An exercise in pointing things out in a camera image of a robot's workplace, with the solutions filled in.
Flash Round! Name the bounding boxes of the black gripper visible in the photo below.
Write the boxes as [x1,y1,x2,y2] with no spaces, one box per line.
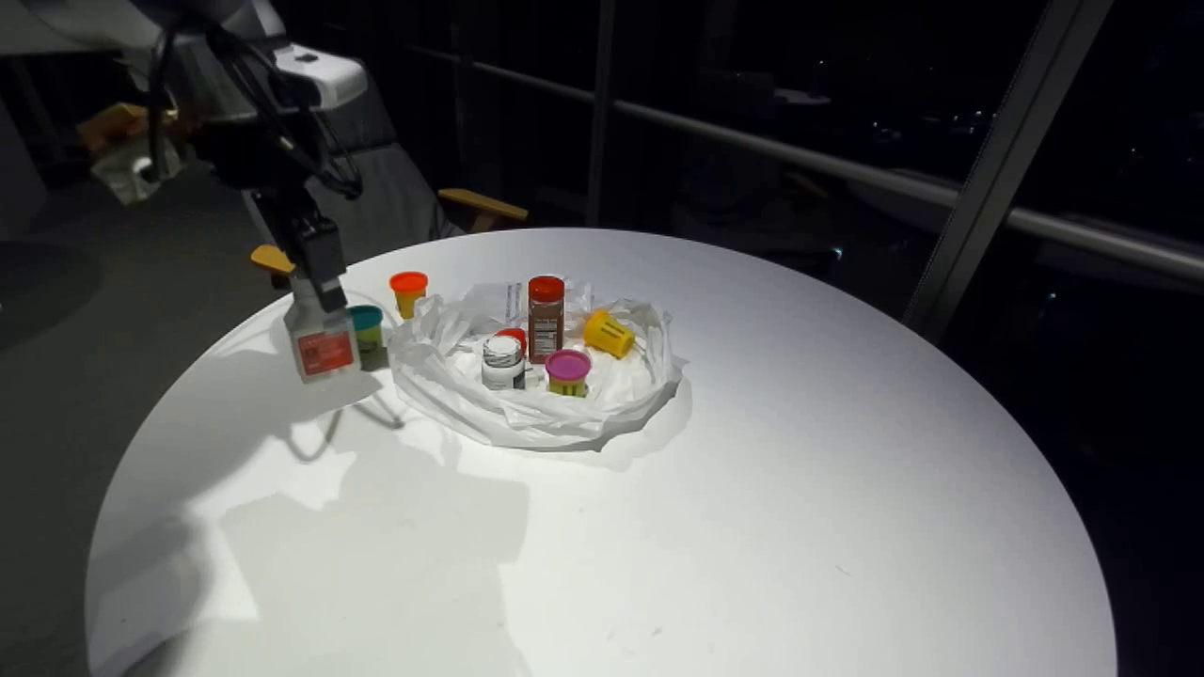
[186,107,368,318]

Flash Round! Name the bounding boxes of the white square bottle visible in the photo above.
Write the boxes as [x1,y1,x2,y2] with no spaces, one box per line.
[284,274,368,393]

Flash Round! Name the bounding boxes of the orange lid yellow cup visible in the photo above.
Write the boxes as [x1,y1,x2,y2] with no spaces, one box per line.
[388,266,434,325]

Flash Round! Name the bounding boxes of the silver lid white jar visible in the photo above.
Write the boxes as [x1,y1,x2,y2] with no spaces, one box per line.
[477,331,527,393]

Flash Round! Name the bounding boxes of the red lid spice bottle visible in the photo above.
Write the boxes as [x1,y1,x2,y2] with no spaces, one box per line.
[527,274,574,370]

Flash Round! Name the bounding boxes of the crumpled clear plastic bag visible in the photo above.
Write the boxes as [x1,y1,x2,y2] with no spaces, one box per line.
[383,274,694,455]

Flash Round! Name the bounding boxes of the grey chair yellow armrests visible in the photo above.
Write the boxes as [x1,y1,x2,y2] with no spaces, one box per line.
[245,86,533,284]

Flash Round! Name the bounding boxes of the thin grey window post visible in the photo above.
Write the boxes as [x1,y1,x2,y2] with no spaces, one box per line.
[582,0,626,222]

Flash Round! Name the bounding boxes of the grey horizontal window rail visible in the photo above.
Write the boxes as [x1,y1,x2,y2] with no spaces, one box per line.
[410,42,1204,284]

